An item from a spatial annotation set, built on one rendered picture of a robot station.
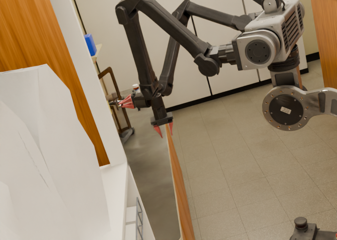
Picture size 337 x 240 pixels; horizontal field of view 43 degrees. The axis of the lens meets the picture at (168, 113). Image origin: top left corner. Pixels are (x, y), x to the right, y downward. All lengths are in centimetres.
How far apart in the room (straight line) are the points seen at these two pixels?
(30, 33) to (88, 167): 113
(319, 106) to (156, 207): 76
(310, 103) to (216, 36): 349
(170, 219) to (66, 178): 89
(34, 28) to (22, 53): 12
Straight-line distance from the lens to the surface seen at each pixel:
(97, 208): 90
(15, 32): 194
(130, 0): 160
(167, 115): 190
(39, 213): 71
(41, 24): 191
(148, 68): 177
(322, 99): 179
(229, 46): 157
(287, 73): 184
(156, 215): 170
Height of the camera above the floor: 186
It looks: 20 degrees down
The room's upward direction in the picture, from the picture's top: 17 degrees counter-clockwise
